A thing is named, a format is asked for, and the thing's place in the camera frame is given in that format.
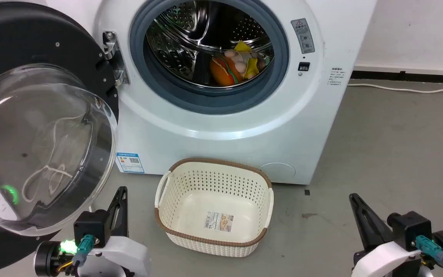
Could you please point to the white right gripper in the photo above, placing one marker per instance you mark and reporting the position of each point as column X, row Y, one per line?
column 383, row 261

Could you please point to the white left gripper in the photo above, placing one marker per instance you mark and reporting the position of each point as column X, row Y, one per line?
column 125, row 257

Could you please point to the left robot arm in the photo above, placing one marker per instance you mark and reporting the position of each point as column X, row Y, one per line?
column 44, row 257

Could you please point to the white front-load washing machine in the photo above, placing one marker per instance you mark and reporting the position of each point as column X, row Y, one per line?
column 225, row 129

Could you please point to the metal door hinge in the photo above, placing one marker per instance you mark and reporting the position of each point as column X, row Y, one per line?
column 110, row 46

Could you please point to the black door lock latch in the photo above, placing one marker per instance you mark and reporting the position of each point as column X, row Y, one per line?
column 303, row 66

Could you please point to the black round glass washer door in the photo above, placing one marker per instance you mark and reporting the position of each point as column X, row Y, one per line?
column 21, row 38

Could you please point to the blue energy label sticker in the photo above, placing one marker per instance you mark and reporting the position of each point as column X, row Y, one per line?
column 130, row 163

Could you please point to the cream plastic laundry basket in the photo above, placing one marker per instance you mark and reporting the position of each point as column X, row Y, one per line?
column 190, row 231

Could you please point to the paper basket label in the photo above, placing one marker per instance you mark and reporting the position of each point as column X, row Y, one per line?
column 219, row 221

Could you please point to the round white filter cover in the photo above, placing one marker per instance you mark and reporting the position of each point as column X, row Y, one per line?
column 277, row 171

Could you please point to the small text sticker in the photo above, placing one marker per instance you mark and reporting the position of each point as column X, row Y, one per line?
column 337, row 77

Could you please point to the black baseboard strip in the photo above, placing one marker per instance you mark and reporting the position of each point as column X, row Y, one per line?
column 410, row 75

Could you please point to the orange hamburger plush toy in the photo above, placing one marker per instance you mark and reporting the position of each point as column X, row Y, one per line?
column 223, row 72

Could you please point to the stainless steel washer drum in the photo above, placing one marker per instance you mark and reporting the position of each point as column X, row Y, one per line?
column 181, row 38

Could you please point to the beige round plush toy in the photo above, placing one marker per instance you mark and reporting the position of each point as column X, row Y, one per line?
column 233, row 55

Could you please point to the yellow plush toy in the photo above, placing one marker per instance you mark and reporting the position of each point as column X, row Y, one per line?
column 250, row 68

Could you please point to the grey warning sticker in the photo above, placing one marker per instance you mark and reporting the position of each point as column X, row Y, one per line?
column 303, row 35

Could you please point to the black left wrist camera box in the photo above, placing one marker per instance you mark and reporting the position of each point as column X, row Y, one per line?
column 90, row 225

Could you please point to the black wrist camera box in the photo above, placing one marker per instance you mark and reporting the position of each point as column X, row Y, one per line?
column 412, row 227
column 90, row 225

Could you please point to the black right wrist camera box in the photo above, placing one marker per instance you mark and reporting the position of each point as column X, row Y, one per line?
column 412, row 227

